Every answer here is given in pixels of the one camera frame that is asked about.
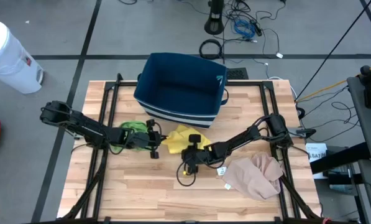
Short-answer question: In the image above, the beige towel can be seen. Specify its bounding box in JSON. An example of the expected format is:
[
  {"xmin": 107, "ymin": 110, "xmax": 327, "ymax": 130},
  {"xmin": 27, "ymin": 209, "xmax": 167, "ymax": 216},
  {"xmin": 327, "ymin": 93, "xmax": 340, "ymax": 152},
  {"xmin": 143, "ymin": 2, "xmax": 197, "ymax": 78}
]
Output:
[{"xmin": 216, "ymin": 152, "xmax": 285, "ymax": 202}]

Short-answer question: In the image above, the white trash can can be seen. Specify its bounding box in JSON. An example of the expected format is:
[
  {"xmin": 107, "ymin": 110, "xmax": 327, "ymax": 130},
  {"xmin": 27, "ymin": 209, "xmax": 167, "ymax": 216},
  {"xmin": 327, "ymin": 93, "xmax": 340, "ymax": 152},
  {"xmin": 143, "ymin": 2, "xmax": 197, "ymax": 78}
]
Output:
[{"xmin": 0, "ymin": 20, "xmax": 45, "ymax": 95}]

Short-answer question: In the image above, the thin black pole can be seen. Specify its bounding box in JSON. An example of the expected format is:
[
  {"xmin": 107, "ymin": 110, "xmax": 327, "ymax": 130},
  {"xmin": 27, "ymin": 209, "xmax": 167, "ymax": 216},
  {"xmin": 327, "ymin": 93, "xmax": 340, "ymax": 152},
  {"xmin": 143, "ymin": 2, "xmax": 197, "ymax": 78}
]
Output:
[{"xmin": 295, "ymin": 0, "xmax": 371, "ymax": 102}]

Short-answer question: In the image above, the black power strip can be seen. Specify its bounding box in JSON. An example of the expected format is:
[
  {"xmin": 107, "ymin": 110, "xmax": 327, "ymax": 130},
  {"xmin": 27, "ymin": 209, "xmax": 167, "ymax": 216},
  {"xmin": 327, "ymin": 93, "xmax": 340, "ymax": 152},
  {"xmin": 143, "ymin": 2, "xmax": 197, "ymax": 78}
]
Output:
[{"xmin": 249, "ymin": 19, "xmax": 264, "ymax": 37}]

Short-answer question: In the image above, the yellow towel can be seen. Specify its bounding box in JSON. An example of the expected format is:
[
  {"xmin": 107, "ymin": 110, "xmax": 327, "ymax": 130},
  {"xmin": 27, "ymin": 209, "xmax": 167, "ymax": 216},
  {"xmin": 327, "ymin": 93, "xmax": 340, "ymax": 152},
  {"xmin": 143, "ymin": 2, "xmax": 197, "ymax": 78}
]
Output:
[{"xmin": 162, "ymin": 124, "xmax": 211, "ymax": 155}]

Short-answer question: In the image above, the black floor outlet box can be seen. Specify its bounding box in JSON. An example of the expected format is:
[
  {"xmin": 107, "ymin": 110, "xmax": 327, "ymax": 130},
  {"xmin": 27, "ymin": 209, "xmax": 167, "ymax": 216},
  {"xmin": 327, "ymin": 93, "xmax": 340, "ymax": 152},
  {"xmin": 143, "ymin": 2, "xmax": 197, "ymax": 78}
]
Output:
[{"xmin": 227, "ymin": 67, "xmax": 250, "ymax": 81}]

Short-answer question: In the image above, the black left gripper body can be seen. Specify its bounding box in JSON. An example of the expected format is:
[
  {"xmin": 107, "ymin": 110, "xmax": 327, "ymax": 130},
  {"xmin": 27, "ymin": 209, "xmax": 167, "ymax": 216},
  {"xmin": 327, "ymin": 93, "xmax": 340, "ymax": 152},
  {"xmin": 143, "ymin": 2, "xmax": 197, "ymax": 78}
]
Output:
[{"xmin": 122, "ymin": 119, "xmax": 163, "ymax": 160}]

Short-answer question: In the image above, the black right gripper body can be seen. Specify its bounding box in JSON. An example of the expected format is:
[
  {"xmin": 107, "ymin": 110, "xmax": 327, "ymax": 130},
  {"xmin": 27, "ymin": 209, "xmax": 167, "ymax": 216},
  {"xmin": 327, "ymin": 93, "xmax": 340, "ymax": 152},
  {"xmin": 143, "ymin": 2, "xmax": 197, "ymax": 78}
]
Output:
[{"xmin": 180, "ymin": 134, "xmax": 212, "ymax": 175}]

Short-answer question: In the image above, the black cart beam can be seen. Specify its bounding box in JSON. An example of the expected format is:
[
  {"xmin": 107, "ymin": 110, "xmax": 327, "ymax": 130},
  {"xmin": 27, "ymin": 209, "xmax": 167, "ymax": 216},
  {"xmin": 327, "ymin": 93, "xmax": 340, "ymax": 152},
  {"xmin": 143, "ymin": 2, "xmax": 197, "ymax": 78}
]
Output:
[{"xmin": 309, "ymin": 141, "xmax": 371, "ymax": 175}]

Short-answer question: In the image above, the yellow floor cable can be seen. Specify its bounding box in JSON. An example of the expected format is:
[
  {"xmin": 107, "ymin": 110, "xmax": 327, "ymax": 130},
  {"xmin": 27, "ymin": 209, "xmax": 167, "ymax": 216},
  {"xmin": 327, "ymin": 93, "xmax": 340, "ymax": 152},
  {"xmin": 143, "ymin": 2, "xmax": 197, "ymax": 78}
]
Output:
[{"xmin": 295, "ymin": 63, "xmax": 371, "ymax": 103}]

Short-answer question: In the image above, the black metal table frame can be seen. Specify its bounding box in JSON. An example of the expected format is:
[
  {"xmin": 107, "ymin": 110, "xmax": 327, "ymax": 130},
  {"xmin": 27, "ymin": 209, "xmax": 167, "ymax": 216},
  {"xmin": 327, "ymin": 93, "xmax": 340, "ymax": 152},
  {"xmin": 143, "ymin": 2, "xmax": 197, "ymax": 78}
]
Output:
[{"xmin": 60, "ymin": 73, "xmax": 323, "ymax": 224}]

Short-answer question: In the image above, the blue coiled cable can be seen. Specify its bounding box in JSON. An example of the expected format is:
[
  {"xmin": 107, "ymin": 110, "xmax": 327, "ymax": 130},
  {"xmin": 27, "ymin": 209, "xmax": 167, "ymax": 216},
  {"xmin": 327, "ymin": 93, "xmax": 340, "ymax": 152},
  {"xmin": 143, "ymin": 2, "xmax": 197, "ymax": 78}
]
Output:
[{"xmin": 233, "ymin": 18, "xmax": 257, "ymax": 40}]

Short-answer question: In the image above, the black coiled cable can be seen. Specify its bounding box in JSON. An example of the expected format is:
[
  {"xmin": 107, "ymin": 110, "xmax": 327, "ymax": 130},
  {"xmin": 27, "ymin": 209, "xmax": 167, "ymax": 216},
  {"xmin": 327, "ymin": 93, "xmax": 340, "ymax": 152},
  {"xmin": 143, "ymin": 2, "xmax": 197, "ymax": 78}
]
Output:
[{"xmin": 198, "ymin": 39, "xmax": 224, "ymax": 60}]

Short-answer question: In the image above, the black stand base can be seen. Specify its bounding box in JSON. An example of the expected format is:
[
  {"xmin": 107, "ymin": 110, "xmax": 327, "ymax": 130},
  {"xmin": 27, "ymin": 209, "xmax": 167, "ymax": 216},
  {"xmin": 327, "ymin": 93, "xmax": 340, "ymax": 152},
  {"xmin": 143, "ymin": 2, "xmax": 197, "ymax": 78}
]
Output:
[{"xmin": 203, "ymin": 0, "xmax": 226, "ymax": 35}]

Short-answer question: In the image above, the green towel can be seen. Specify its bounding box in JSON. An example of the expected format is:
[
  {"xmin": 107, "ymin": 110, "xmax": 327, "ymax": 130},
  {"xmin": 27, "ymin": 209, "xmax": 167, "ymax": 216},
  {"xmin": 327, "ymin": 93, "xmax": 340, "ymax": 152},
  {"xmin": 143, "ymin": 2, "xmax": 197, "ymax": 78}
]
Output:
[{"xmin": 110, "ymin": 120, "xmax": 152, "ymax": 153}]

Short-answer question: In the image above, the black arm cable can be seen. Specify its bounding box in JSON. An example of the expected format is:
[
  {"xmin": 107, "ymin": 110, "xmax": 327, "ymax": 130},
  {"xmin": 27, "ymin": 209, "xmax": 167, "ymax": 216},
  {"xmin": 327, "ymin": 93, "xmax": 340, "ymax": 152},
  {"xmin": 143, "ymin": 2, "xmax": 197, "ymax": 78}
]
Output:
[
  {"xmin": 176, "ymin": 160, "xmax": 199, "ymax": 187},
  {"xmin": 109, "ymin": 129, "xmax": 135, "ymax": 156}
]

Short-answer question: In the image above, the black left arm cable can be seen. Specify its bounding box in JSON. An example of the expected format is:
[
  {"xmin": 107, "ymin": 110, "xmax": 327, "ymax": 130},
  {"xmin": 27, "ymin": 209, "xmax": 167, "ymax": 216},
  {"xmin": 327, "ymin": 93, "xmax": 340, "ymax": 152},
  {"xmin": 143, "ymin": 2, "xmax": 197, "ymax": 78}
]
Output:
[{"xmin": 109, "ymin": 129, "xmax": 135, "ymax": 156}]

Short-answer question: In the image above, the white paper sign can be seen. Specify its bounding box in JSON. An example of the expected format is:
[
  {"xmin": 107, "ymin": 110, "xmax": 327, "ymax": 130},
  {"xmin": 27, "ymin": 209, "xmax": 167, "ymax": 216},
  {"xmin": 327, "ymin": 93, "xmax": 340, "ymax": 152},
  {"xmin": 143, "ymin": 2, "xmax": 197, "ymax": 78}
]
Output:
[{"xmin": 305, "ymin": 142, "xmax": 329, "ymax": 180}]

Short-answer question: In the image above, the grey side table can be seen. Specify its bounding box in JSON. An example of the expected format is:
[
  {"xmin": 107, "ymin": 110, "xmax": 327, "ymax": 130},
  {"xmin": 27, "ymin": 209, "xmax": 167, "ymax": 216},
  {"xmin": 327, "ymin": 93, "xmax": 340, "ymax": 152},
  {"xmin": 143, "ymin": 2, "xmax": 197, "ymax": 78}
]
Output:
[{"xmin": 346, "ymin": 76, "xmax": 371, "ymax": 224}]

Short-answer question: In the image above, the navy white striped fabric basket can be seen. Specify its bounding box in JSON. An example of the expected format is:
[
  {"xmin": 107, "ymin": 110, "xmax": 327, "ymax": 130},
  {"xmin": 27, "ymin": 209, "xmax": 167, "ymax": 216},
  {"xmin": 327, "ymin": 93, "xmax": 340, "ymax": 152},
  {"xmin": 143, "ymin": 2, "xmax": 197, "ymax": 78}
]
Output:
[{"xmin": 132, "ymin": 52, "xmax": 230, "ymax": 130}]

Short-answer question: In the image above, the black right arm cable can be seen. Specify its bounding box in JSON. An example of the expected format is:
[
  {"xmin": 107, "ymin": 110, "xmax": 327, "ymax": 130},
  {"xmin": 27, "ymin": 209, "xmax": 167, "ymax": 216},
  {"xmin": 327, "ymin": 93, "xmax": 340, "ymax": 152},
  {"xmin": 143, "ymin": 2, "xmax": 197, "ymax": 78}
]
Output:
[{"xmin": 176, "ymin": 160, "xmax": 199, "ymax": 187}]

